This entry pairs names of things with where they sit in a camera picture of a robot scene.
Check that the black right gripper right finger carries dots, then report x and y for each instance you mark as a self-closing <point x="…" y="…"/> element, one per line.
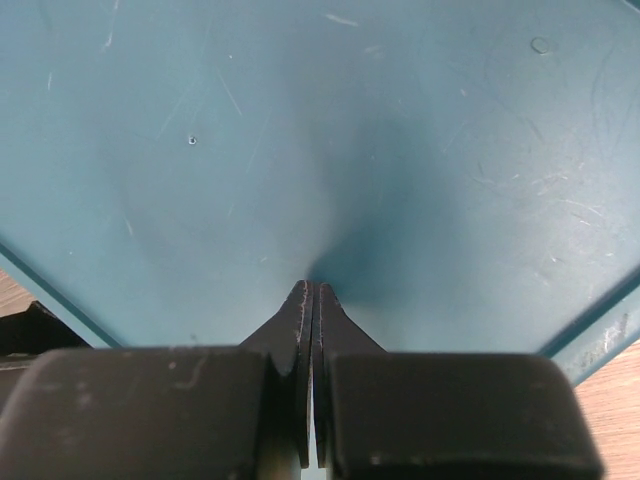
<point x="333" y="332"/>

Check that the teal drawer cabinet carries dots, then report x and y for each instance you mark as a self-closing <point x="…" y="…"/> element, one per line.
<point x="464" y="174"/>

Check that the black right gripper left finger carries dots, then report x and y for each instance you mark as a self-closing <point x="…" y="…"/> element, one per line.
<point x="286" y="339"/>

